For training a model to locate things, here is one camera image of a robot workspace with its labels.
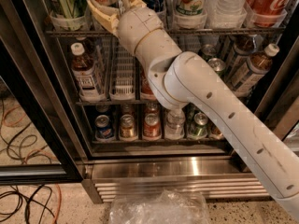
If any steel fridge base grille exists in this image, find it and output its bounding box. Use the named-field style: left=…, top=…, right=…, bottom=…
left=82, top=156, right=268, bottom=203

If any orange cable on floor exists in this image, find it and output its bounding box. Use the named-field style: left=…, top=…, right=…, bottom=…
left=50, top=184, right=62, bottom=224

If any tea bottle right front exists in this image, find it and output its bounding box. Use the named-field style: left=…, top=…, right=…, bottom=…
left=227, top=43, right=279, bottom=97

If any green soda can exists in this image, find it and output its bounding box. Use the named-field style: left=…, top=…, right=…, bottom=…
left=207, top=58, right=226, bottom=77
left=199, top=44, right=216, bottom=61

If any clear plastic bag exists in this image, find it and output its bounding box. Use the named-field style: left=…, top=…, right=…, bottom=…
left=108, top=189, right=211, bottom=224

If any blue pepsi can front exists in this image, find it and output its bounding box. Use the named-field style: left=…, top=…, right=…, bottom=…
left=94, top=115, right=114, bottom=139

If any green can bottom shelf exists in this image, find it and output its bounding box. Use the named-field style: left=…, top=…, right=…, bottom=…
left=188, top=112, right=208, bottom=139

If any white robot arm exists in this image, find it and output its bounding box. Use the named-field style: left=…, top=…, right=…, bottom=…
left=87, top=0, right=299, bottom=220

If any gold can bottom shelf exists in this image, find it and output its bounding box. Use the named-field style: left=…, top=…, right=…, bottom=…
left=120, top=114, right=136, bottom=138

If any tea bottle right rear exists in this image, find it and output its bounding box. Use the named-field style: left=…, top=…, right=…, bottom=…
left=224, top=35, right=260, bottom=73

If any front green soda can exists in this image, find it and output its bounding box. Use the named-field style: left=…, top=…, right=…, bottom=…
left=207, top=58, right=226, bottom=77

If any tea bottle white cap left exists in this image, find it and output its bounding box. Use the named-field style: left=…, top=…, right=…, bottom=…
left=71, top=42, right=102, bottom=100

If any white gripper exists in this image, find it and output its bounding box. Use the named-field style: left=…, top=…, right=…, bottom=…
left=87, top=0, right=164, bottom=55

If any glass fridge door left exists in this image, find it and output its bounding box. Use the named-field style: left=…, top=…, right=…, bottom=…
left=0, top=0, right=84, bottom=185

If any front coca-cola can middle shelf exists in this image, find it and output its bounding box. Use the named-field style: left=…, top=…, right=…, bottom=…
left=141, top=72, right=153, bottom=95

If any copper can bottom shelf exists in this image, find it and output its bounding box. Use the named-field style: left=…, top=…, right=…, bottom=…
left=209, top=122, right=224, bottom=140

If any green energy drink can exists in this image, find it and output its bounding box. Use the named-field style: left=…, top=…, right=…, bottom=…
left=43, top=0, right=90, bottom=21

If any clear water bottle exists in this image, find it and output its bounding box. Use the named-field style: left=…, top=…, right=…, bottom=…
left=164, top=109, right=185, bottom=140

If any red can bottom shelf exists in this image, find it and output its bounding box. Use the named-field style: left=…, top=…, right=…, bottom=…
left=143, top=113, right=161, bottom=138

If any black cable on floor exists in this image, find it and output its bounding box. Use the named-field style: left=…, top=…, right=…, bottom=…
left=0, top=185, right=56, bottom=224

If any rear green soda can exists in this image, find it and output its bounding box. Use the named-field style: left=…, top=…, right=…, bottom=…
left=199, top=44, right=216, bottom=61

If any large coca-cola can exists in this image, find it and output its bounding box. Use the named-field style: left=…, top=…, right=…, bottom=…
left=246, top=0, right=289, bottom=28

